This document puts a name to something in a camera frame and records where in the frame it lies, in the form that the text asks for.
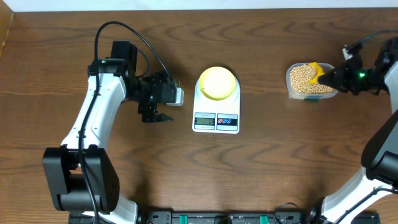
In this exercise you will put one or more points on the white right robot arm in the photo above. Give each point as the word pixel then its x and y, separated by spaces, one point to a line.
pixel 377 176

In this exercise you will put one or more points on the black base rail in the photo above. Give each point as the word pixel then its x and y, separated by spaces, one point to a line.
pixel 281 215

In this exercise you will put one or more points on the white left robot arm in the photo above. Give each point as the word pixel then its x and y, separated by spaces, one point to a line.
pixel 80 175

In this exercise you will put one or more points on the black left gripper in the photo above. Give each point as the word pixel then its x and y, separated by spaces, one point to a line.
pixel 149 110

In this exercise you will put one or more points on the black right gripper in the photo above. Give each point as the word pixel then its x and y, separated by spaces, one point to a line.
pixel 339 81

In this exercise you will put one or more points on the yellow bowl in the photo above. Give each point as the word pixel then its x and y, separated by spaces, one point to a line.
pixel 217 83

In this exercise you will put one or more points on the yellow plastic scoop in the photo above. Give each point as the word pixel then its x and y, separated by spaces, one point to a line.
pixel 318 72

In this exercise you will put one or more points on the white digital kitchen scale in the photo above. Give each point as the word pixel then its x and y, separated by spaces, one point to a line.
pixel 221 117

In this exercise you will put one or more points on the soybeans pile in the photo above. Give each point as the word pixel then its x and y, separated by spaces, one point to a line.
pixel 300 75

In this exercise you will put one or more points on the cardboard box edge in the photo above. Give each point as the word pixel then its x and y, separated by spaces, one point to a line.
pixel 6 17

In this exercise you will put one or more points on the clear plastic container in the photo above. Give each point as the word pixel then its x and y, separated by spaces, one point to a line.
pixel 301 96

